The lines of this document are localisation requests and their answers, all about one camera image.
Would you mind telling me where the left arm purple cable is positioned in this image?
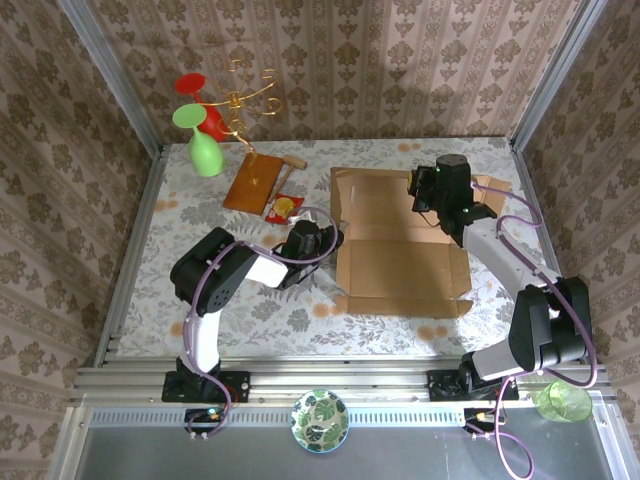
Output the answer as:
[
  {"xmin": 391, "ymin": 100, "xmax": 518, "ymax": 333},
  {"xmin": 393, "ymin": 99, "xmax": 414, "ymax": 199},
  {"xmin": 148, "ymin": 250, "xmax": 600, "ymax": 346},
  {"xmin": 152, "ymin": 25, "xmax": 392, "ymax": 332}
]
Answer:
[{"xmin": 181, "ymin": 207, "xmax": 347, "ymax": 437}]

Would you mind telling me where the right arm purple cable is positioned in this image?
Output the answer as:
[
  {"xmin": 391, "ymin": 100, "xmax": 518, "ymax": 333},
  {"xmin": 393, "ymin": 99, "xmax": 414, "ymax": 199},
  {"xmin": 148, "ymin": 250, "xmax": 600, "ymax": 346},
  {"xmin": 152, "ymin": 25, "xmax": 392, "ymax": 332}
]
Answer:
[{"xmin": 472, "ymin": 179, "xmax": 600, "ymax": 480}]

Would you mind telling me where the brown cardboard box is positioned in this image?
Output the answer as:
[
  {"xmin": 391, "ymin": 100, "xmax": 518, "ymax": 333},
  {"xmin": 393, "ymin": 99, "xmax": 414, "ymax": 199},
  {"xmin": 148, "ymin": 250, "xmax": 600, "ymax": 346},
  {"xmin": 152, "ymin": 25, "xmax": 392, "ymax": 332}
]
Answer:
[{"xmin": 329, "ymin": 167, "xmax": 514, "ymax": 319}]

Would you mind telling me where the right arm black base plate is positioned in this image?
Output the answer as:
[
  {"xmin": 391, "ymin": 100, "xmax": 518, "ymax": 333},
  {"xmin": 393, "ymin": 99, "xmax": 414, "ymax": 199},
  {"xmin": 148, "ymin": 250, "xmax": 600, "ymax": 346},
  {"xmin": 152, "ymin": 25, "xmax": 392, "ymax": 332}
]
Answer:
[{"xmin": 427, "ymin": 368, "xmax": 520, "ymax": 401}]

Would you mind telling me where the green plastic wine glass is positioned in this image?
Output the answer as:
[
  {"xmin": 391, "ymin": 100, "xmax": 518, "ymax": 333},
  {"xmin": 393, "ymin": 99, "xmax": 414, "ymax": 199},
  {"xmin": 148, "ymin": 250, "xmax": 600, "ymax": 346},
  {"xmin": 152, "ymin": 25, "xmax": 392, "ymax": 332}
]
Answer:
[{"xmin": 172, "ymin": 103, "xmax": 225, "ymax": 178}]

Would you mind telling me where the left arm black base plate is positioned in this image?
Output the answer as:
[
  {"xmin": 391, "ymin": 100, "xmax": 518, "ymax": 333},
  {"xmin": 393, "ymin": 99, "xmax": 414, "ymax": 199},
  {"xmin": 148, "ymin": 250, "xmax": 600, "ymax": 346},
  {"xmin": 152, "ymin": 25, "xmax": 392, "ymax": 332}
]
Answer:
[{"xmin": 160, "ymin": 370, "xmax": 251, "ymax": 404}]

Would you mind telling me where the leaf pattern bowl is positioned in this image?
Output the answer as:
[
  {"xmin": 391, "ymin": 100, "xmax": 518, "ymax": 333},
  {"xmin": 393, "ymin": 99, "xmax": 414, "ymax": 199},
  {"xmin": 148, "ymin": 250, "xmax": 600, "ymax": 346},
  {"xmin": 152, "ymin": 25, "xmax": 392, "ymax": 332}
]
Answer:
[{"xmin": 291, "ymin": 389, "xmax": 350, "ymax": 455}]

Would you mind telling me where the slotted grey cable duct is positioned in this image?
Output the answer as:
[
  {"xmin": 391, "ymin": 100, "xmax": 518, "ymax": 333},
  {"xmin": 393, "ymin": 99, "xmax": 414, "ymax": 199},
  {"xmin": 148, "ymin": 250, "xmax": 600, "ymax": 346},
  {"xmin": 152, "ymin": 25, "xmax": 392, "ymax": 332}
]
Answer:
[{"xmin": 89, "ymin": 407, "xmax": 601, "ymax": 427}]

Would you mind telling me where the right black connector board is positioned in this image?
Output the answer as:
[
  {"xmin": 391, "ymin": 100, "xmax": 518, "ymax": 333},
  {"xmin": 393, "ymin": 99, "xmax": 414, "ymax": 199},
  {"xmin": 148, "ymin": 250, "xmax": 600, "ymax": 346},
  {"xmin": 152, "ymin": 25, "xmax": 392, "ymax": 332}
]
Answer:
[{"xmin": 463, "ymin": 407, "xmax": 506, "ymax": 434}]

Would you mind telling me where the aluminium frame rail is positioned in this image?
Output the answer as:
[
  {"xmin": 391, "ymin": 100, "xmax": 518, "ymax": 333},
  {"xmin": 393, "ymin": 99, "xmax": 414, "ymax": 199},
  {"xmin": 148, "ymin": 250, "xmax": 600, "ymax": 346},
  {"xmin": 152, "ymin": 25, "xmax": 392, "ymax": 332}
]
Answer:
[{"xmin": 73, "ymin": 357, "xmax": 612, "ymax": 402}]

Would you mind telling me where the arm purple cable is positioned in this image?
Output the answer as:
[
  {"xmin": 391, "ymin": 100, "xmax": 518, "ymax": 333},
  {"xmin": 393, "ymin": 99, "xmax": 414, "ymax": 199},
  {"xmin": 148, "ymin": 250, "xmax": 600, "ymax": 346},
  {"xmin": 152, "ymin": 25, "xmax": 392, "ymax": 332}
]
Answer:
[
  {"xmin": 181, "ymin": 207, "xmax": 347, "ymax": 437},
  {"xmin": 472, "ymin": 179, "xmax": 600, "ymax": 480}
]

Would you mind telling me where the red snack packet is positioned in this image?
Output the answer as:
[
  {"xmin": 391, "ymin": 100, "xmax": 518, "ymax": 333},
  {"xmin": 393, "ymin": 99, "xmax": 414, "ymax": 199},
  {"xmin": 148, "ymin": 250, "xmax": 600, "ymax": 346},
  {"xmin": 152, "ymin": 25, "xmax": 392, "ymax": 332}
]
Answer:
[{"xmin": 264, "ymin": 193, "xmax": 305, "ymax": 224}]

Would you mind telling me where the left black connector board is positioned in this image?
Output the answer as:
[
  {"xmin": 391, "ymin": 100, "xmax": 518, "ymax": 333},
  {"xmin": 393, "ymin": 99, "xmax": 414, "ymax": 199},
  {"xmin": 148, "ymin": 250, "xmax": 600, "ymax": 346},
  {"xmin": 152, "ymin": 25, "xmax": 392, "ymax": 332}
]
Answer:
[{"xmin": 184, "ymin": 407, "xmax": 227, "ymax": 435}]

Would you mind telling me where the small wooden mallet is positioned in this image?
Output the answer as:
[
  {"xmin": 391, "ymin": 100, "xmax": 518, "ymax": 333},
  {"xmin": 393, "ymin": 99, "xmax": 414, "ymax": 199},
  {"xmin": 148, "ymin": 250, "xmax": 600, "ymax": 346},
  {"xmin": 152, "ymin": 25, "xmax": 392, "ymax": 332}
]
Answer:
[{"xmin": 269, "ymin": 155, "xmax": 307, "ymax": 202}]

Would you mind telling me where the green transparent plastic cup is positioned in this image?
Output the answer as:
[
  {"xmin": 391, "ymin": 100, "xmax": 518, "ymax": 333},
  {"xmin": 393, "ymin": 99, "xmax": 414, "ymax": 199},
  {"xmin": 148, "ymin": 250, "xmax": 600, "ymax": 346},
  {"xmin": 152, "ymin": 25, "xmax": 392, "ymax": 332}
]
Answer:
[{"xmin": 534, "ymin": 378, "xmax": 594, "ymax": 425}]

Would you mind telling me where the aluminium frame post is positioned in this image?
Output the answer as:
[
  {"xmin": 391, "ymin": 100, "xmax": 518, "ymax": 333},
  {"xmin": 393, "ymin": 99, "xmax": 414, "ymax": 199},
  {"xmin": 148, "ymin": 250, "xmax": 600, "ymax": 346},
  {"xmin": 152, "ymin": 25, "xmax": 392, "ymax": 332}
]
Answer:
[
  {"xmin": 509, "ymin": 0, "xmax": 609, "ymax": 151},
  {"xmin": 58, "ymin": 0, "xmax": 165, "ymax": 157}
]

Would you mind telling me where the floral tablecloth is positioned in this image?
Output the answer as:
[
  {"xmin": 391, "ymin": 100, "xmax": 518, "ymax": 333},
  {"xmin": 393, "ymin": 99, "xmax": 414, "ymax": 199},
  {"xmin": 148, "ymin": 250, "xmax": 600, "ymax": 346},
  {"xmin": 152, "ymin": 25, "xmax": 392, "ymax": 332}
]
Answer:
[{"xmin": 117, "ymin": 137, "xmax": 574, "ymax": 359}]

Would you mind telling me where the gold wire rack wooden base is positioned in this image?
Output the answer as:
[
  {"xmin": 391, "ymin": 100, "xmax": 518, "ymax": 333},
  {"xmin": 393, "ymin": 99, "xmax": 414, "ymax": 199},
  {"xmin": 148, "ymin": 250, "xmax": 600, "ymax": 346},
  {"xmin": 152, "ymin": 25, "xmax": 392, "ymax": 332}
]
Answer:
[{"xmin": 199, "ymin": 59, "xmax": 286, "ymax": 217}]

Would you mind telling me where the black connector board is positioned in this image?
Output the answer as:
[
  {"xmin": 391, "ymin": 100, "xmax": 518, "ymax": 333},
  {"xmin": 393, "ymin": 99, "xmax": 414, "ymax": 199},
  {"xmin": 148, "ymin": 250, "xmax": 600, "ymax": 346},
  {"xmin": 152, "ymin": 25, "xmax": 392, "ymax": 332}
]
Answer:
[
  {"xmin": 184, "ymin": 407, "xmax": 227, "ymax": 435},
  {"xmin": 463, "ymin": 407, "xmax": 506, "ymax": 434}
]

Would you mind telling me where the red plastic wine glass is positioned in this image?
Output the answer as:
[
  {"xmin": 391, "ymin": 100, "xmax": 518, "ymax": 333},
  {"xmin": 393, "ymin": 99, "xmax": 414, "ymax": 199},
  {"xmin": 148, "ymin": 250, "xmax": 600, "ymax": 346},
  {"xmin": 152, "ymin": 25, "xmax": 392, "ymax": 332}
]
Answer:
[{"xmin": 174, "ymin": 73, "xmax": 227, "ymax": 143}]

